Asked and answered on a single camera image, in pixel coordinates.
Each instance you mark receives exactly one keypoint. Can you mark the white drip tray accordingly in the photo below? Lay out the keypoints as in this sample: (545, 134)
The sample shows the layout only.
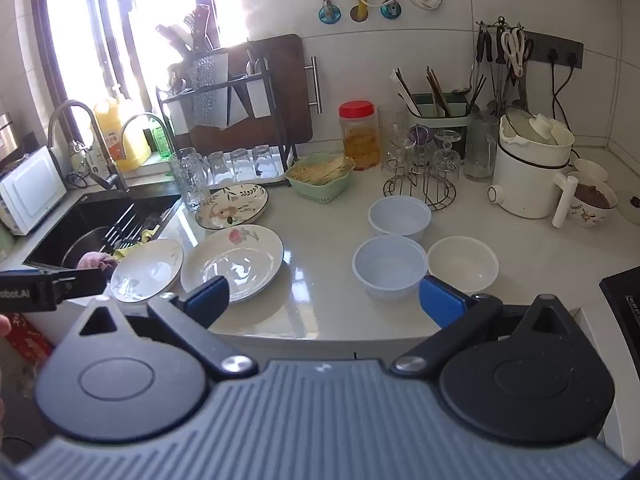
(277, 175)

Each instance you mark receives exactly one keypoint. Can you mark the black induction cooktop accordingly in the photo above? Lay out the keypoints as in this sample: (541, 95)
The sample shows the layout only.
(622, 305)

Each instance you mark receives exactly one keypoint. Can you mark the teal pipe wall flange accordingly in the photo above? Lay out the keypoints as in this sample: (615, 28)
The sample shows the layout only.
(329, 14)
(390, 10)

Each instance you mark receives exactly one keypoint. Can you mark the white countertop appliance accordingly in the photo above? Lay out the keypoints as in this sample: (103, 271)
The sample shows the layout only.
(30, 190)

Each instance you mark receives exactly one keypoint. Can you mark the red lid plastic jar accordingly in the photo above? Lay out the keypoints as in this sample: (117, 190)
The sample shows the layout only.
(359, 142)

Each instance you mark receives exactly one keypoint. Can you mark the hanging kitchen utensils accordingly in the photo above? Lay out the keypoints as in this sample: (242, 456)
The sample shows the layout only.
(482, 50)

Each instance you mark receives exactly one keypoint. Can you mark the white ceramic bowl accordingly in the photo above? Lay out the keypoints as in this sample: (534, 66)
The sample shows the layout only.
(462, 265)

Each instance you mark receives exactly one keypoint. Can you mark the clear stemmed glass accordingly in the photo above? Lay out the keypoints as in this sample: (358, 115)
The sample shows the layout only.
(400, 147)
(446, 152)

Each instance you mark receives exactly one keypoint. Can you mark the metal spoon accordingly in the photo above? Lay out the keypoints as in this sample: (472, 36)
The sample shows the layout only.
(461, 91)

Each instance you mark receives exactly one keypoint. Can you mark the green bottle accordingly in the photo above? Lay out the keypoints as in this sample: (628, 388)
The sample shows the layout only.
(161, 141)

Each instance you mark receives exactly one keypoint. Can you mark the black metal kitchen rack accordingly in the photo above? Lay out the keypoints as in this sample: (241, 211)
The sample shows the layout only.
(240, 80)

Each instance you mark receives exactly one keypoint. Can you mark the person's left hand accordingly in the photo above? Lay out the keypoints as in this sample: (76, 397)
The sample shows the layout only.
(4, 326)

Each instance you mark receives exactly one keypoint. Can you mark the white electric cooking pot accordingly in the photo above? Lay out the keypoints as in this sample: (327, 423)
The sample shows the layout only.
(525, 180)

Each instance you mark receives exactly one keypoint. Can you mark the black wall outlet strip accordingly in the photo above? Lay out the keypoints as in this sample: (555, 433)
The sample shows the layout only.
(542, 42)

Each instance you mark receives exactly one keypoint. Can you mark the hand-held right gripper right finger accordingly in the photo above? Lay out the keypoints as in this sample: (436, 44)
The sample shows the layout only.
(440, 302)

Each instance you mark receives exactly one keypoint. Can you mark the upturned clear glass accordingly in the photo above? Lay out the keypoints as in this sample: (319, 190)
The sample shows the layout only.
(240, 161)
(216, 165)
(261, 160)

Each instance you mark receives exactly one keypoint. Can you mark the white plate with pink flower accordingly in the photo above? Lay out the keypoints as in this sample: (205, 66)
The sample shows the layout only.
(240, 260)

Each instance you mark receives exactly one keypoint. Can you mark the pink cloth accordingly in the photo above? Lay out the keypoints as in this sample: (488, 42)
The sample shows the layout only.
(95, 261)

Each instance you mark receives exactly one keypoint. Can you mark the black chopsticks bundle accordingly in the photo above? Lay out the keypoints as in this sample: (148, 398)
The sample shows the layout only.
(477, 90)

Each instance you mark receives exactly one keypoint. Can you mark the metal hanging hook rack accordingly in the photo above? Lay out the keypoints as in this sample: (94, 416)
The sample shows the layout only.
(500, 23)

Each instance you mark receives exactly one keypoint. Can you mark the patterned ceramic mug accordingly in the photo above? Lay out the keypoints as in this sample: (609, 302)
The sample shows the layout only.
(595, 212)

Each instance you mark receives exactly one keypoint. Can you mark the glass pot lid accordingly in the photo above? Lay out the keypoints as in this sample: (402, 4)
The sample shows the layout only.
(520, 127)

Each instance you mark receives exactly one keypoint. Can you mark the window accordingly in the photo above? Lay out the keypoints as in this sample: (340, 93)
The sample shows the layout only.
(37, 35)

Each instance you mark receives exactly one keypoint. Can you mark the deer patterned plate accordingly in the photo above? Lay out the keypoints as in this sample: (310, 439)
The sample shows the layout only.
(235, 207)

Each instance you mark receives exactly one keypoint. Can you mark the yellow detergent bottle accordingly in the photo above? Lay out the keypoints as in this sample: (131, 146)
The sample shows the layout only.
(125, 145)

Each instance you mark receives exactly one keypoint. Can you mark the black sink drain rack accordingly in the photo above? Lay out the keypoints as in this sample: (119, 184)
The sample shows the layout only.
(127, 225)

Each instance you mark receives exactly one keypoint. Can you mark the green utensil holder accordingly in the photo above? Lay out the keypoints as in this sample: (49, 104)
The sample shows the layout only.
(452, 122)

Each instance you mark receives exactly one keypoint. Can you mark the textured glass mug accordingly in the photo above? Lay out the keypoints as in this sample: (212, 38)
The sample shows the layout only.
(190, 180)

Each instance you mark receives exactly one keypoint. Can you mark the black kitchen sink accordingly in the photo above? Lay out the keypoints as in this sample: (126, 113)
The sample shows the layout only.
(75, 220)

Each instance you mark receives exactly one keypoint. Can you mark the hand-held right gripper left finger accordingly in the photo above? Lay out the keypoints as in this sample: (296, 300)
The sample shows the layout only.
(212, 295)

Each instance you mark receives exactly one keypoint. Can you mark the white chopsticks bundle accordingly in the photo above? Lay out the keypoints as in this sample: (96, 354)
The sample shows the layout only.
(405, 95)

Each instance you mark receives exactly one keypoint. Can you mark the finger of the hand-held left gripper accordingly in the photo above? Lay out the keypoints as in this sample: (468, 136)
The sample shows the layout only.
(85, 280)

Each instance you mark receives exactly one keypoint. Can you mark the textured glass pitcher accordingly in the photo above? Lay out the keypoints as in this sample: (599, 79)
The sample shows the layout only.
(480, 147)

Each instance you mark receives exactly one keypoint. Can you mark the small white plate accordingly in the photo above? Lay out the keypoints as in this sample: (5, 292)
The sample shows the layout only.
(145, 270)

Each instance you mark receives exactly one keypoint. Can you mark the red patterned bag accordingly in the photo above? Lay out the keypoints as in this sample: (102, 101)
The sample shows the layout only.
(30, 340)

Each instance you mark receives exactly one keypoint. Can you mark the brown chopsticks bundle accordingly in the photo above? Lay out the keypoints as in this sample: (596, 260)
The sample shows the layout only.
(437, 90)

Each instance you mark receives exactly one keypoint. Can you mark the white plastic cutting board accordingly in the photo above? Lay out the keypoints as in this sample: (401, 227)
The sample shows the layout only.
(260, 96)

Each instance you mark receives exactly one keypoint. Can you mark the brown wooden cutting board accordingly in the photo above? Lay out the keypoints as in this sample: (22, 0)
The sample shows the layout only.
(285, 90)

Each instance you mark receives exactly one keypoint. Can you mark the translucent plastic bowl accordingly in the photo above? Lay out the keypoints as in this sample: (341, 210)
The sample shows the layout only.
(387, 270)
(400, 220)

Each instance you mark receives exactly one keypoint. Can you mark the yellow cloth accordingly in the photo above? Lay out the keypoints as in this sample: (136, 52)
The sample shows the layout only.
(145, 237)

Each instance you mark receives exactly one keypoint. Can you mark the textured translucent board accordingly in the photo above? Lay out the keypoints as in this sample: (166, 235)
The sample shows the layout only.
(210, 90)

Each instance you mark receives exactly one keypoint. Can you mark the green plastic basket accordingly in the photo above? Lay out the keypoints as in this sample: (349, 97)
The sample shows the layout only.
(320, 192)

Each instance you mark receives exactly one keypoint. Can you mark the white rimmed bowl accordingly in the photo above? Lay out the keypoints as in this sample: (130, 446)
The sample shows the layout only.
(592, 167)

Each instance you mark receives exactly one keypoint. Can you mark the dried noodles bundle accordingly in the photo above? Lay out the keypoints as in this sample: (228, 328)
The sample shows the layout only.
(320, 172)

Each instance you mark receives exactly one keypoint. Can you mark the purple tinted stemmed glass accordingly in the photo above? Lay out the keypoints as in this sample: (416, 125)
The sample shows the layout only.
(418, 135)

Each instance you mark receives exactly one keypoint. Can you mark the tall metal faucet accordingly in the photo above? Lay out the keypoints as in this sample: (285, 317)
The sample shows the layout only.
(102, 155)

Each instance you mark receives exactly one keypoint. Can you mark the tall clear tumbler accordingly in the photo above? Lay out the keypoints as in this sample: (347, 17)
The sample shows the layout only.
(390, 125)

